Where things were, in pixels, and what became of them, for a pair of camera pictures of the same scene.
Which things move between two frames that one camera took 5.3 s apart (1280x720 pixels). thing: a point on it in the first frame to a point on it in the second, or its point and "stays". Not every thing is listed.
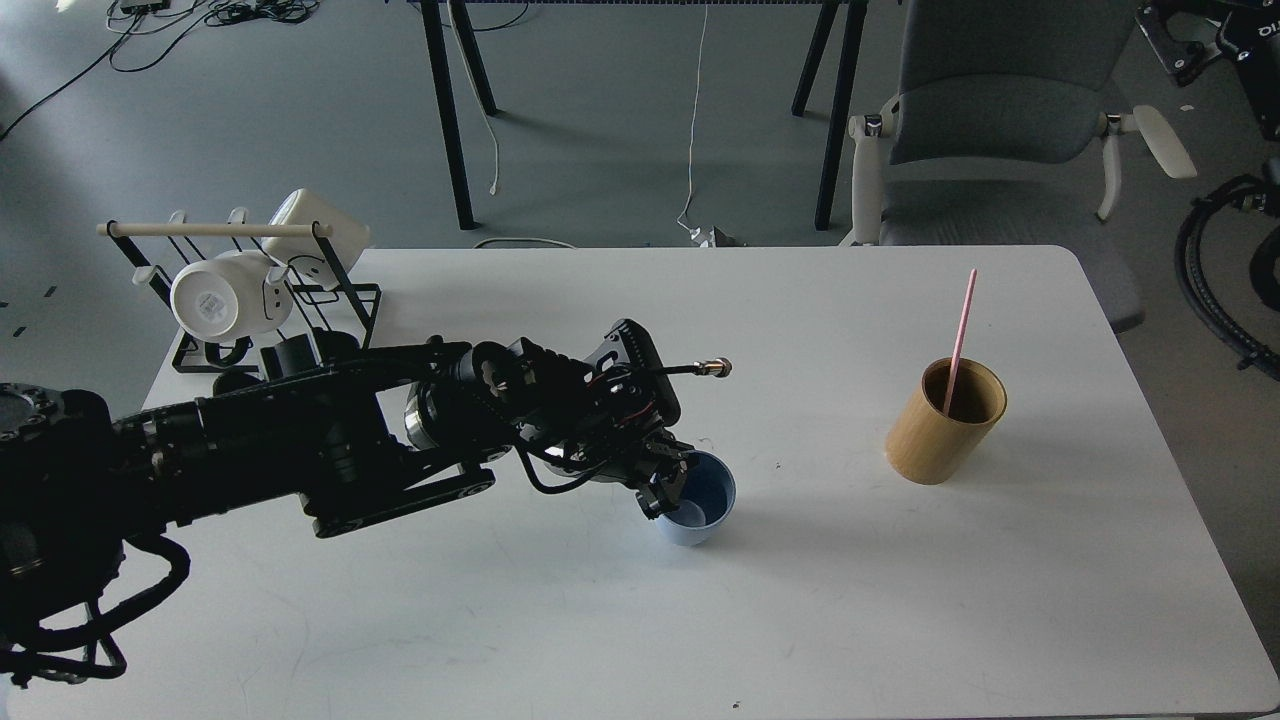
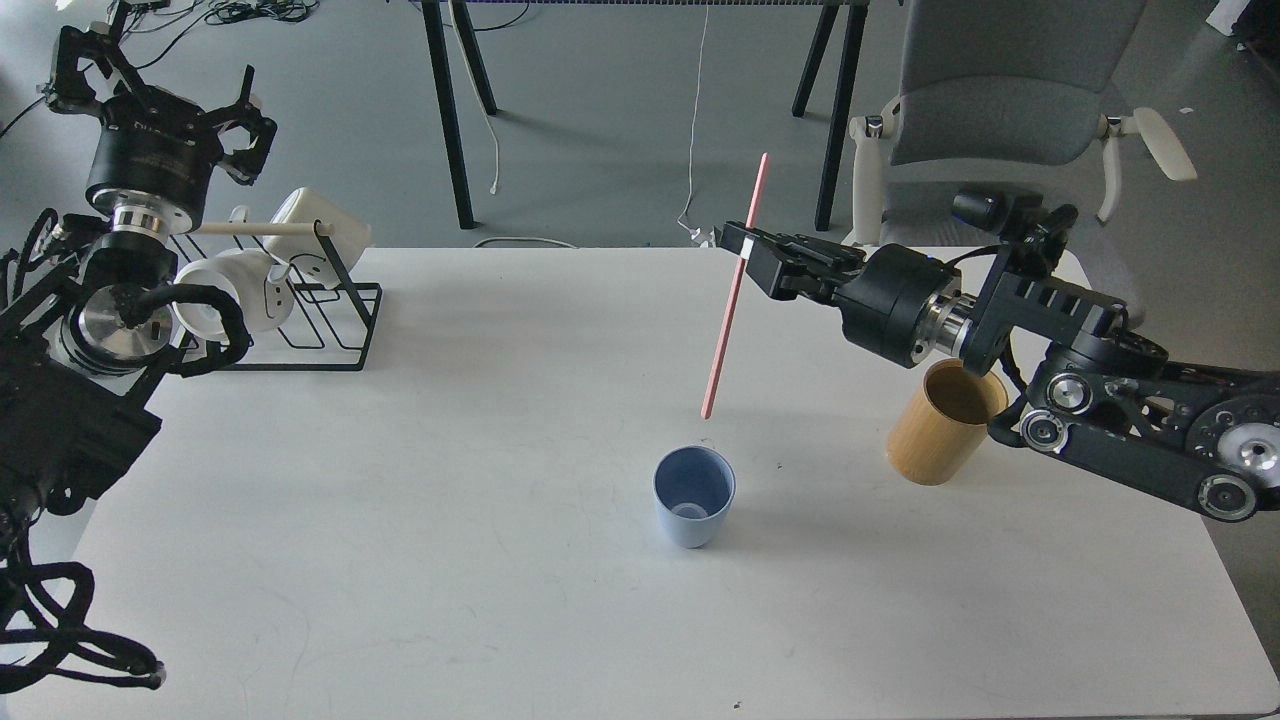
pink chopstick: x=960 y=340 to x=735 y=288
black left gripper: x=580 y=417 to x=151 y=139
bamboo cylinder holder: x=927 y=447 stays
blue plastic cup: x=706 y=504 stays
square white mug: x=304 y=254 stays
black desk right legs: x=840 y=95 stays
